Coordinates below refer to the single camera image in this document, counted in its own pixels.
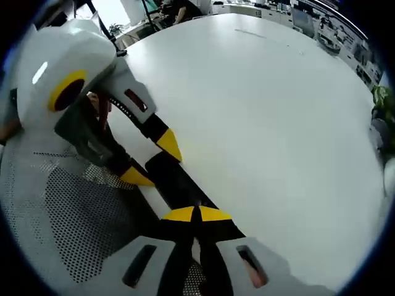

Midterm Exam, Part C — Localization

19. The grey office chair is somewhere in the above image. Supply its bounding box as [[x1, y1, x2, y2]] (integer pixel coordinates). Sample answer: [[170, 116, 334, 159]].
[[291, 7, 316, 32]]

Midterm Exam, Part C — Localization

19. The white mesh office chair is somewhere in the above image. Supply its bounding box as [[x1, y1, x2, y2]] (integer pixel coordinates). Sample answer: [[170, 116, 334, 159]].
[[0, 138, 201, 296]]

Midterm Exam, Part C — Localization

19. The person's left hand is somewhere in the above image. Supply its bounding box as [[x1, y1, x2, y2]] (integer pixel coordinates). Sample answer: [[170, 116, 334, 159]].
[[88, 92, 111, 130]]

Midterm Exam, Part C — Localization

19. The green leafy plant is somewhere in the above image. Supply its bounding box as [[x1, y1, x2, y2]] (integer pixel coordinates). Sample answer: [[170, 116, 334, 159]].
[[370, 83, 395, 124]]

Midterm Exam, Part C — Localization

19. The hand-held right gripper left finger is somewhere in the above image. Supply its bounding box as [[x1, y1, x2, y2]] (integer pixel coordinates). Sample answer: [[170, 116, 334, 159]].
[[103, 205, 198, 296]]

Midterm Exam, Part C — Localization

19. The grey plant pot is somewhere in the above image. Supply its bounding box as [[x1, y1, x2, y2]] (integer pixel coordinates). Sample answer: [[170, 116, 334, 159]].
[[370, 117, 388, 150]]

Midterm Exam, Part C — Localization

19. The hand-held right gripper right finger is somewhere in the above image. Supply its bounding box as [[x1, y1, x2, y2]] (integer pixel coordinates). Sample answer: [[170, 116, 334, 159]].
[[197, 205, 309, 296]]

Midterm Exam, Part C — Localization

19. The black tripod stand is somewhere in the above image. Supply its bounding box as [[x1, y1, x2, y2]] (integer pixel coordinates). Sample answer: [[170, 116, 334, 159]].
[[85, 0, 128, 57]]

